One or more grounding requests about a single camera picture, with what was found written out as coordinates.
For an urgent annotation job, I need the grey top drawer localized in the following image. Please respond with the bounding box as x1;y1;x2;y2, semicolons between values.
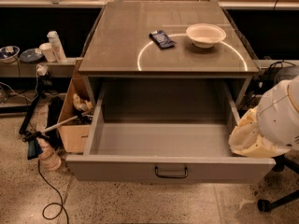
66;79;275;183

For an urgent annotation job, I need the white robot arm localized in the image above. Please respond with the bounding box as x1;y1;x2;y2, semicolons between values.
229;77;299;158

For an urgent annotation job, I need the grey drawer cabinet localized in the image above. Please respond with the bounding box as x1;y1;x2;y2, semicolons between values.
78;1;258;105

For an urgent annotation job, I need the black chair base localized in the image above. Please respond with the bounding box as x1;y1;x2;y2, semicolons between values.
257;154;299;213

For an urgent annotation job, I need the dark blue snack packet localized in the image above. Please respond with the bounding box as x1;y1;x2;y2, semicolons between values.
149;30;175;49

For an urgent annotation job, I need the crumpled paper in box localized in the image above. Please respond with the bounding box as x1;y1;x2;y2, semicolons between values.
72;93;93;111

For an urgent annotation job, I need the cardboard box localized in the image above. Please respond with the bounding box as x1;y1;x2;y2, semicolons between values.
58;60;91;153

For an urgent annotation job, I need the clear plastic bottle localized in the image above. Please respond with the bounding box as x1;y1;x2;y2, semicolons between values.
37;138;62;171

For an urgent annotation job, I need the white tall bottle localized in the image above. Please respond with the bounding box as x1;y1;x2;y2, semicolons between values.
47;31;67;63

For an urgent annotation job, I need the white paper cup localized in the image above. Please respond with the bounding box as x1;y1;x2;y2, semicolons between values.
39;43;56;63

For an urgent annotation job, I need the black tripod leg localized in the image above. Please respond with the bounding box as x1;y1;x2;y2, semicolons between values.
19;91;42;134

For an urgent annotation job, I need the blue plate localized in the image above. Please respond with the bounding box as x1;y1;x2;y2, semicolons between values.
20;48;44;63

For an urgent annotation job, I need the blue white bowl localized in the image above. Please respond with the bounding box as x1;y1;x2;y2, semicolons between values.
0;46;20;63

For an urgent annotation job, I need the blue handled tool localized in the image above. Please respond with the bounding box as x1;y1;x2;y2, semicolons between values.
22;131;49;160

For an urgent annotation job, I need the black cable on floor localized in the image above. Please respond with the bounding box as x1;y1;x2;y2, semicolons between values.
36;159;70;224

